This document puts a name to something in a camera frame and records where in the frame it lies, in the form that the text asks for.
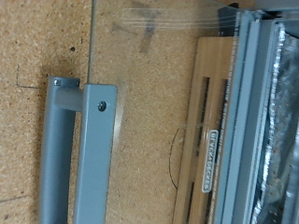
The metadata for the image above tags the silver toaster oven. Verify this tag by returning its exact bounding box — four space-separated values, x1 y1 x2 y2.
214 0 299 224

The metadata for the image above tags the wooden crate under oven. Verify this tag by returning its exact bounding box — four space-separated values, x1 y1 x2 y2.
172 36 235 224

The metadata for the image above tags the glass oven door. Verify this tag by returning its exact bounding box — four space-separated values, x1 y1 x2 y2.
38 0 241 224

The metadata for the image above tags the thin black wire loop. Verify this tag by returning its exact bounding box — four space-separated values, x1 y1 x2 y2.
168 125 188 191

